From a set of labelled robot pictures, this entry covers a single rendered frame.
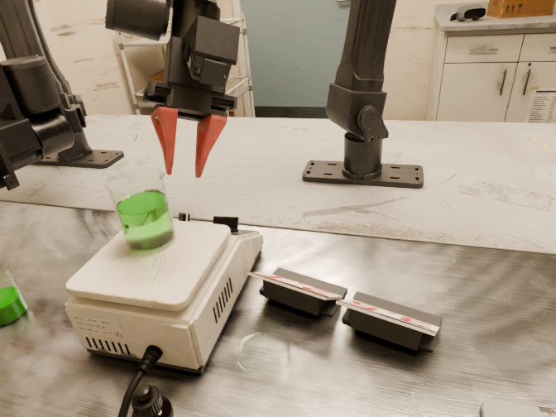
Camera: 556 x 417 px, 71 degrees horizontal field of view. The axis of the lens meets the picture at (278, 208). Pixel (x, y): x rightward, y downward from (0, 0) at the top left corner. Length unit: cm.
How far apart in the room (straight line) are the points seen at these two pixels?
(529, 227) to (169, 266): 46
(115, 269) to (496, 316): 38
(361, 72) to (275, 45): 275
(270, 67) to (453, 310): 305
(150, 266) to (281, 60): 303
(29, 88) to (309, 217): 40
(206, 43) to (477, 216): 42
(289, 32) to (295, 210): 276
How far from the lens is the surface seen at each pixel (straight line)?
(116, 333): 40
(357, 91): 60
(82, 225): 68
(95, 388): 43
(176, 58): 48
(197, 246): 39
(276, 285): 42
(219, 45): 42
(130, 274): 38
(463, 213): 62
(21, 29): 70
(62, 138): 63
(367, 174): 67
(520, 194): 70
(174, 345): 37
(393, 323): 39
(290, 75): 335
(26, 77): 60
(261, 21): 334
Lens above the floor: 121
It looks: 31 degrees down
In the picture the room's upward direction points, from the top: 5 degrees counter-clockwise
